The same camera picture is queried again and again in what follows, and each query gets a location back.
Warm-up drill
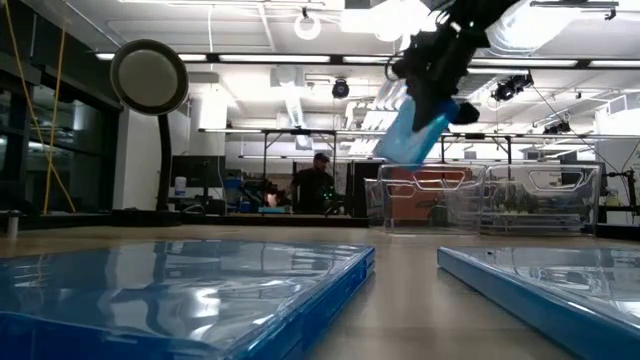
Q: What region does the long ceiling light strip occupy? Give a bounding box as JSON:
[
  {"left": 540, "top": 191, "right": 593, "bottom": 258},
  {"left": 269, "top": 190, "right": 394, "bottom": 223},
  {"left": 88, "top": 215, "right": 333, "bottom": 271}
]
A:
[
  {"left": 468, "top": 58, "right": 640, "bottom": 69},
  {"left": 94, "top": 52, "right": 332, "bottom": 64}
]

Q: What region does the orange cabinet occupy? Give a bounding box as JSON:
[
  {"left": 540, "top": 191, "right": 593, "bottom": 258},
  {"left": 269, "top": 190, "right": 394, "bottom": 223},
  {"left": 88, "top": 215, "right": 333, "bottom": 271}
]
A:
[{"left": 392, "top": 166, "right": 475, "bottom": 224}]

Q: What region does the black track spotlight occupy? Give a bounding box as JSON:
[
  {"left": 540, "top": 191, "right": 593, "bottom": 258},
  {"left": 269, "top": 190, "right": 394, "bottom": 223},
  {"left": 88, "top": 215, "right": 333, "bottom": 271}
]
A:
[{"left": 491, "top": 72, "right": 535, "bottom": 103}]

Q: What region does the clear black CD jewel case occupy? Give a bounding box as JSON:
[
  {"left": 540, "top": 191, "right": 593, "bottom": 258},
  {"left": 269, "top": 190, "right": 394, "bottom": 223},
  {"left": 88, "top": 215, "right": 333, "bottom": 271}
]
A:
[
  {"left": 492, "top": 222, "right": 594, "bottom": 235},
  {"left": 492, "top": 212, "right": 594, "bottom": 225}
]

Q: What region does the silver ventilation duct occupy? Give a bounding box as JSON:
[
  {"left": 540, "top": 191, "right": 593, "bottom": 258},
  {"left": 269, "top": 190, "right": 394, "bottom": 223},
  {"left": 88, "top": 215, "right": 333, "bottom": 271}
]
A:
[{"left": 487, "top": 0, "right": 601, "bottom": 56}]

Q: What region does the small white cylinder post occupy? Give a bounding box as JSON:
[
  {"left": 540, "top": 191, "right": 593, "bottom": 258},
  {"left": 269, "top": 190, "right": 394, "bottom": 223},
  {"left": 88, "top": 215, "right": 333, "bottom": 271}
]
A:
[{"left": 5, "top": 209, "right": 21, "bottom": 240}]

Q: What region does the blue Blu-ray case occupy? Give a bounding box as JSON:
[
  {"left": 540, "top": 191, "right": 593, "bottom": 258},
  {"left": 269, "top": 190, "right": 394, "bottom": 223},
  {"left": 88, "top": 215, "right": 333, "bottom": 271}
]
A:
[
  {"left": 0, "top": 239, "right": 377, "bottom": 360},
  {"left": 436, "top": 244, "right": 640, "bottom": 360},
  {"left": 373, "top": 93, "right": 461, "bottom": 167}
]

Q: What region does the person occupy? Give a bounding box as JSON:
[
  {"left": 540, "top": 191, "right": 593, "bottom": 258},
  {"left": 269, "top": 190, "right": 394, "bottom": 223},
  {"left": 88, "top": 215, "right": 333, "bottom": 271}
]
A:
[{"left": 290, "top": 152, "right": 338, "bottom": 215}]

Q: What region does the white ring light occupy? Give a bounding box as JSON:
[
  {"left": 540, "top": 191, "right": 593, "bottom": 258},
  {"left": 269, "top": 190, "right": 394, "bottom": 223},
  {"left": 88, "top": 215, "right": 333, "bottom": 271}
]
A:
[{"left": 293, "top": 12, "right": 323, "bottom": 42}]

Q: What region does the black desk lamp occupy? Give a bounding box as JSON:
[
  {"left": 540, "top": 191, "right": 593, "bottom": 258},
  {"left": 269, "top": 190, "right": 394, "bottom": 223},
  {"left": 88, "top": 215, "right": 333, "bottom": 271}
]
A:
[{"left": 109, "top": 38, "right": 190, "bottom": 227}]

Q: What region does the black workbench frame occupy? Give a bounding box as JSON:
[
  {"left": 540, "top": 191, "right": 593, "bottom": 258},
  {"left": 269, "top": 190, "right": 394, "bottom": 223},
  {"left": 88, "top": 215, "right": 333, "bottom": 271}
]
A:
[
  {"left": 438, "top": 132, "right": 515, "bottom": 166},
  {"left": 198, "top": 127, "right": 340, "bottom": 211}
]

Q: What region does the black computer monitor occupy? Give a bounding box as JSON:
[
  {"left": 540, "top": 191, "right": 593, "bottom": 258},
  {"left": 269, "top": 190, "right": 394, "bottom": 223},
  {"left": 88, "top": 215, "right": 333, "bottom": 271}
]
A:
[{"left": 170, "top": 154, "right": 227, "bottom": 190}]

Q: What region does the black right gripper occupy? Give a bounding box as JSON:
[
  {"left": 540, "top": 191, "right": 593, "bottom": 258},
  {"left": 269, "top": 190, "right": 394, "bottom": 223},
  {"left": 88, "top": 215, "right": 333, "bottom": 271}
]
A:
[{"left": 391, "top": 27, "right": 490, "bottom": 134}]

